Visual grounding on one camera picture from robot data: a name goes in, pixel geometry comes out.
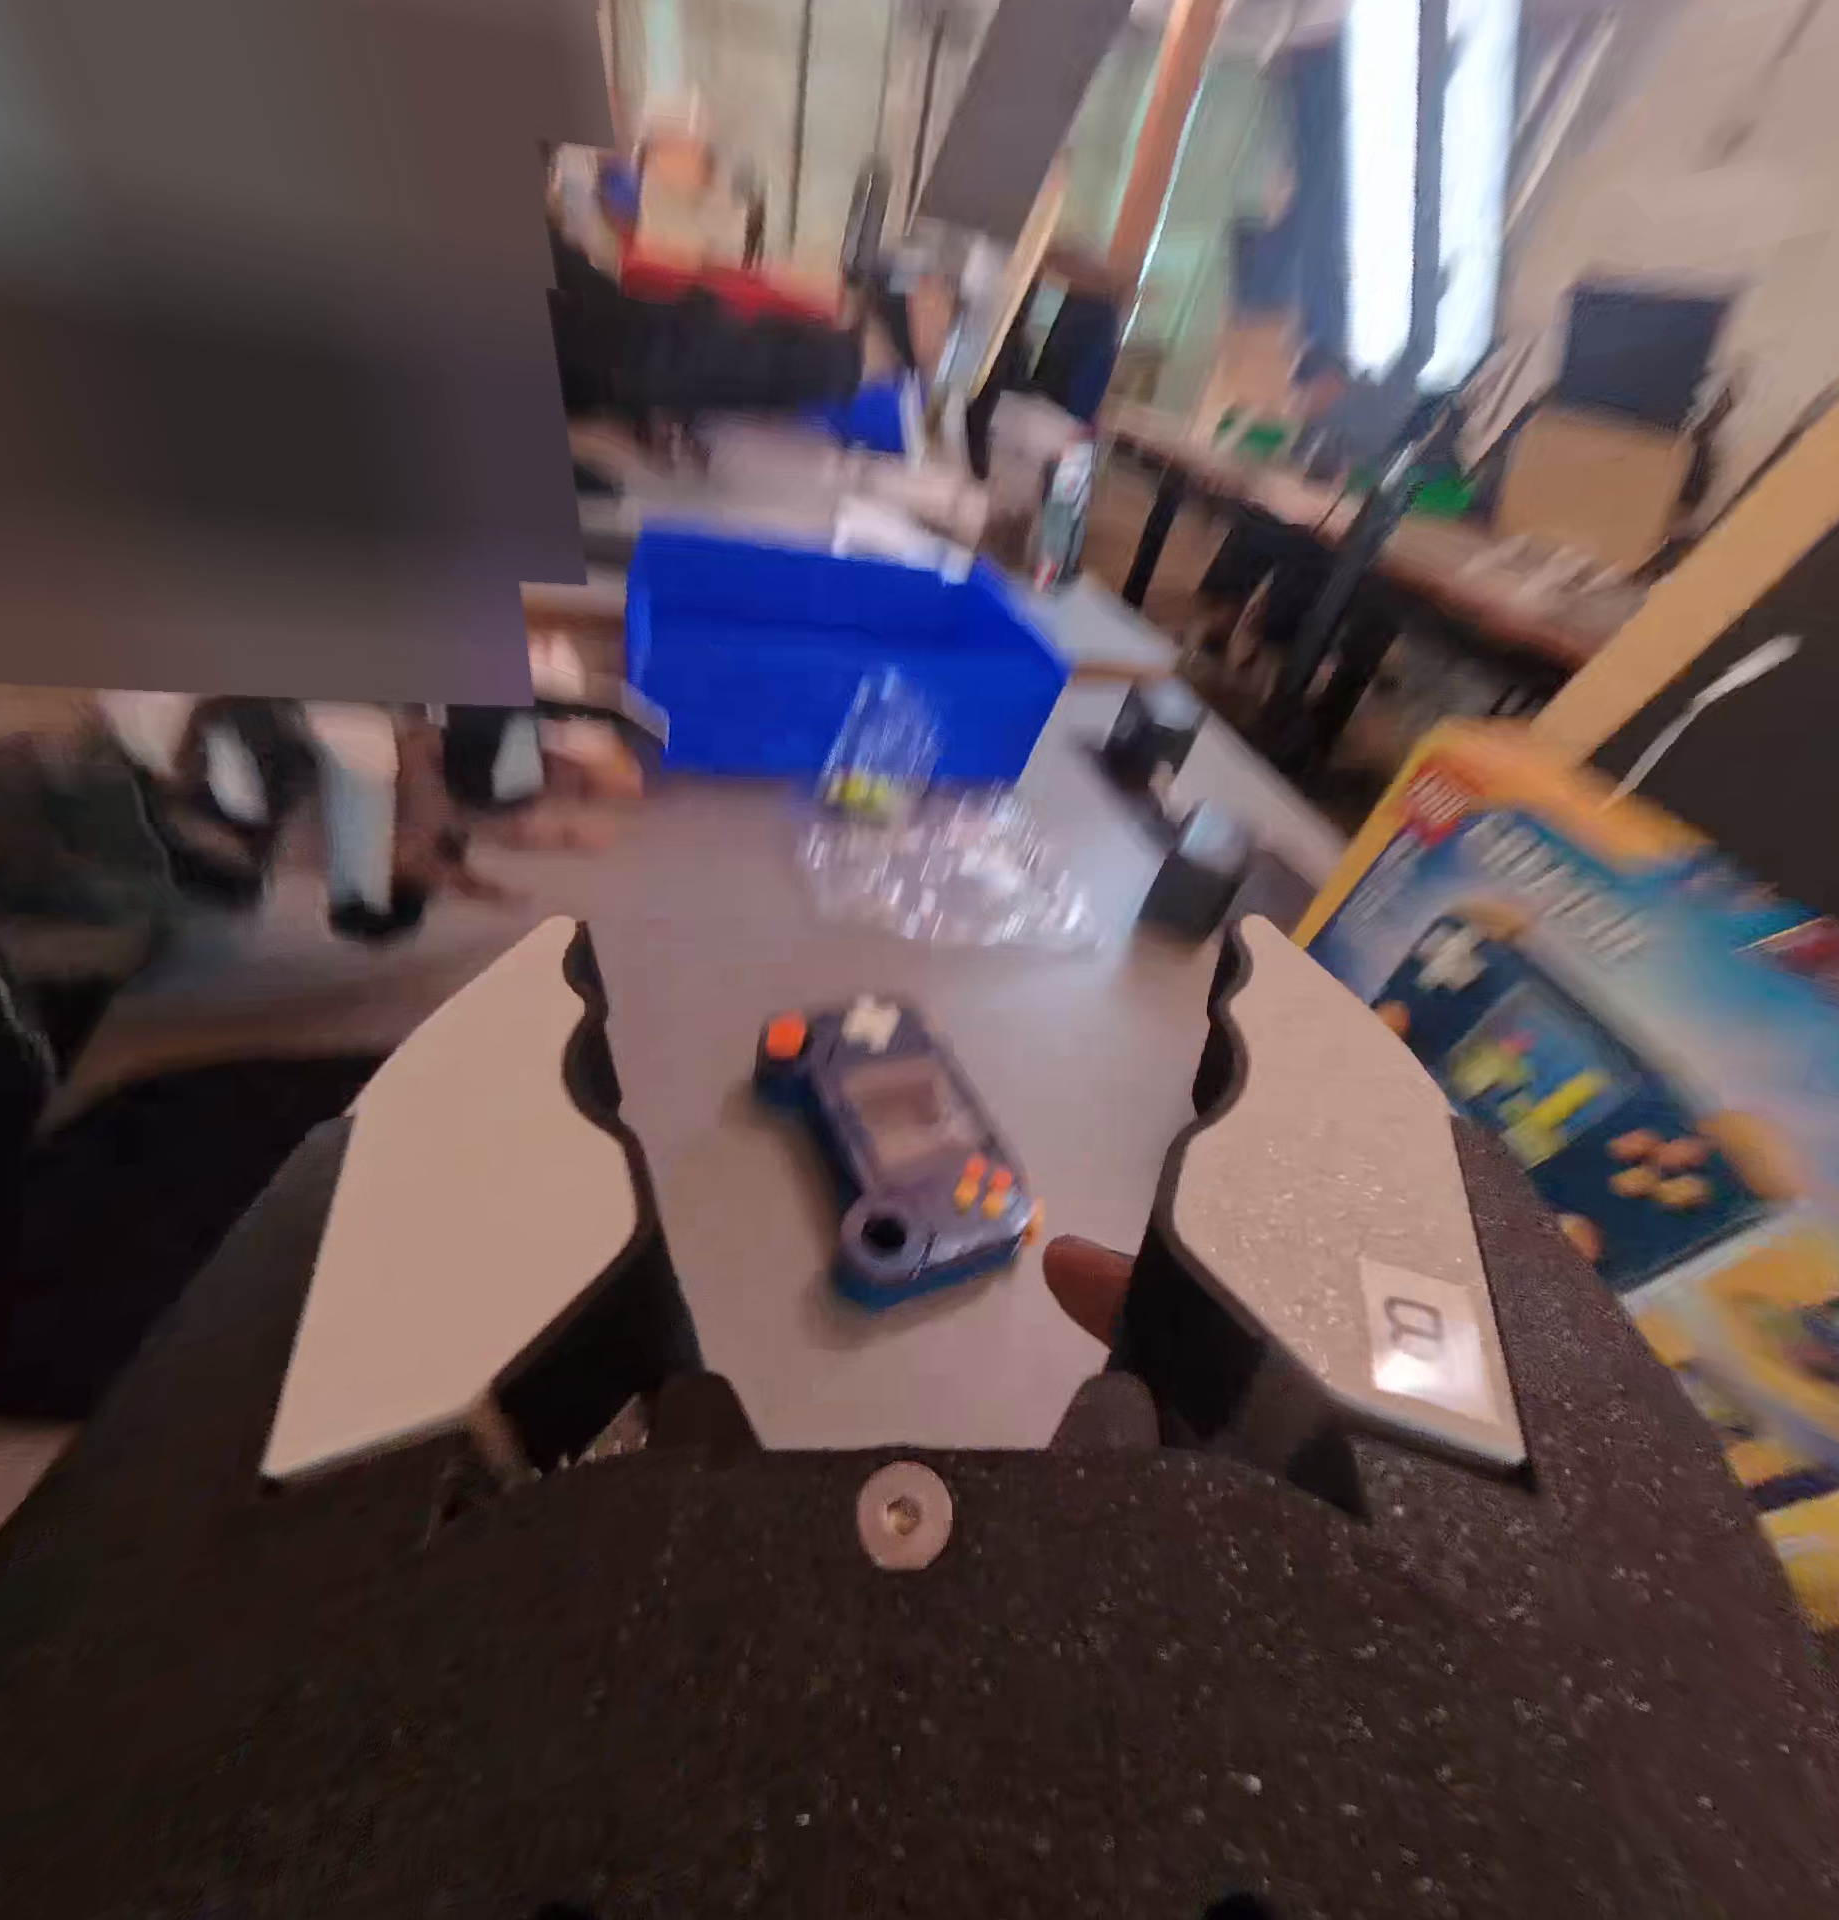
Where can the large blue plastic bin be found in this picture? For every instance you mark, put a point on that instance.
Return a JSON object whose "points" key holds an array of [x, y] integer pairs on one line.
{"points": [[829, 662]]}

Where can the black quilted pad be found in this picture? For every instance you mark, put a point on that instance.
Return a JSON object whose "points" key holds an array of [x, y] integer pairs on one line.
{"points": [[184, 1232]]}

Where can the black wood-framed partition panel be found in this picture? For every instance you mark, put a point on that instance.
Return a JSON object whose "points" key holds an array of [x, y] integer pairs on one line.
{"points": [[1760, 662]]}

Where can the clear plastic bag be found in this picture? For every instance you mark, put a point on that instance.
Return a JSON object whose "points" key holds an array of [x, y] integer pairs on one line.
{"points": [[979, 885]]}

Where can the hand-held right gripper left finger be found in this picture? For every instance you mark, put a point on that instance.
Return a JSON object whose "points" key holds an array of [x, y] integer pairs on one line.
{"points": [[439, 1200]]}

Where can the black metal pole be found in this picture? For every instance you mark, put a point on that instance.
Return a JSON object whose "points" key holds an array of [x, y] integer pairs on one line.
{"points": [[1369, 555]]}

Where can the wooden workbench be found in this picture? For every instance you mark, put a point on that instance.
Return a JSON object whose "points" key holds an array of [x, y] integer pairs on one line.
{"points": [[1459, 577]]}

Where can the dark blue brick game console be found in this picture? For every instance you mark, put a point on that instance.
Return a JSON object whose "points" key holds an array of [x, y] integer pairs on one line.
{"points": [[920, 1140]]}

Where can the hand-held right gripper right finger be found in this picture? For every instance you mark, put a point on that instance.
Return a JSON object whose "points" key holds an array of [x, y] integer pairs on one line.
{"points": [[1324, 1185]]}

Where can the blue yellow toy set box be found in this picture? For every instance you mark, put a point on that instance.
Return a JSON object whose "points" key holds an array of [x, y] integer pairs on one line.
{"points": [[1610, 1020]]}

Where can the person's right hand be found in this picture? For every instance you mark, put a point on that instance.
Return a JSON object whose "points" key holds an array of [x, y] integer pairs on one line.
{"points": [[1087, 1286]]}

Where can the dark grey small box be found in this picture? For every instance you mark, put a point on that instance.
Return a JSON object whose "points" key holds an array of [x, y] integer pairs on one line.
{"points": [[1156, 735], [1197, 877]]}

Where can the green toy bricks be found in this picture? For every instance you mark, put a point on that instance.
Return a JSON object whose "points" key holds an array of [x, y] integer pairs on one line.
{"points": [[855, 797]]}

